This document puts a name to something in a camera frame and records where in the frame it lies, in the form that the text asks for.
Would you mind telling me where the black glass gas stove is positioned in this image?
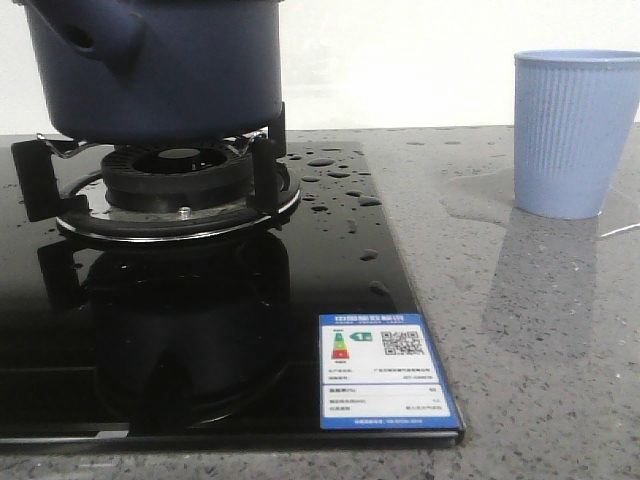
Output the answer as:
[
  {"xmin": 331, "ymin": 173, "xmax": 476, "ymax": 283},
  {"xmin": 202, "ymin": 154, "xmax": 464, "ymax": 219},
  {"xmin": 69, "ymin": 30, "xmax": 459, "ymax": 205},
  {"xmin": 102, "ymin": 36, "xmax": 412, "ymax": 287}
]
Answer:
[{"xmin": 0, "ymin": 132, "xmax": 468, "ymax": 446}]

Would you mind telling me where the blue energy label sticker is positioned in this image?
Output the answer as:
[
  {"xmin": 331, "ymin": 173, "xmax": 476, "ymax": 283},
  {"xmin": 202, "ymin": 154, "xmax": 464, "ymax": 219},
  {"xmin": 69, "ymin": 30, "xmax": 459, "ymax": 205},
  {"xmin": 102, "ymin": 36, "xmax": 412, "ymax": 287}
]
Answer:
[{"xmin": 319, "ymin": 313, "xmax": 463, "ymax": 433}]

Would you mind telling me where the dark blue saucepan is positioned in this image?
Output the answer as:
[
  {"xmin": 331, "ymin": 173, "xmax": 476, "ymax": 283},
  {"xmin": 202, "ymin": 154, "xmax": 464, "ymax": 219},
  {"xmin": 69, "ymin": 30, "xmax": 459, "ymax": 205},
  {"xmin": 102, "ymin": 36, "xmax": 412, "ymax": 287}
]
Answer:
[{"xmin": 23, "ymin": 1, "xmax": 282, "ymax": 144}]

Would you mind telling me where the light blue ribbed cup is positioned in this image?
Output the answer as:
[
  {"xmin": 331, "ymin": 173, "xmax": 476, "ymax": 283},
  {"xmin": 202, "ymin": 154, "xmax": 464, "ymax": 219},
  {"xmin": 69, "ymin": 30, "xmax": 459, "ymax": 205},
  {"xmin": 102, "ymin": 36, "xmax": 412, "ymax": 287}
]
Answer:
[{"xmin": 514, "ymin": 49, "xmax": 639, "ymax": 219}]

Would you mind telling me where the black burner with grate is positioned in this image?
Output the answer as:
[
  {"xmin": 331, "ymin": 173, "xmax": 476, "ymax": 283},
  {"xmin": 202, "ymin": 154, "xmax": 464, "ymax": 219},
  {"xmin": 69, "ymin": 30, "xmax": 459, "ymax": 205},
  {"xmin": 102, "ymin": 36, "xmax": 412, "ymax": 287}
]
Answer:
[{"xmin": 11, "ymin": 112, "xmax": 301, "ymax": 244}]

